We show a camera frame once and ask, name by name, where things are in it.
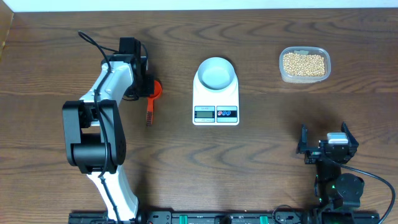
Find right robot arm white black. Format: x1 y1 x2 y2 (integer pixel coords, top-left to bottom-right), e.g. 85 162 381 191
297 123 364 224

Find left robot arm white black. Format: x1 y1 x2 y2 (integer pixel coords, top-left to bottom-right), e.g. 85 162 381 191
62 37 155 223

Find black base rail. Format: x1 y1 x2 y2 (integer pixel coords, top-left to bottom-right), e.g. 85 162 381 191
68 210 380 224

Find yellow soybeans in container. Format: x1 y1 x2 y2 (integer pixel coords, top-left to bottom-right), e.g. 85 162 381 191
282 52 325 77

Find grey white bowl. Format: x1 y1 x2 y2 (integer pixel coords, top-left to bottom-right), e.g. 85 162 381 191
197 57 236 91

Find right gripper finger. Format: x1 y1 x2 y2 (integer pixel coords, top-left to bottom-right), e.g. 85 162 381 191
341 122 359 146
296 124 308 154

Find orange measuring scoop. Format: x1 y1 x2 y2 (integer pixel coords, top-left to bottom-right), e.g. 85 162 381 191
146 80 162 126

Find clear plastic container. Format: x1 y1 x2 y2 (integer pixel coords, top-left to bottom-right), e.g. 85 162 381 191
279 46 331 84

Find white digital kitchen scale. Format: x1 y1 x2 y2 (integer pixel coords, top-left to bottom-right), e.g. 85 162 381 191
192 73 240 126

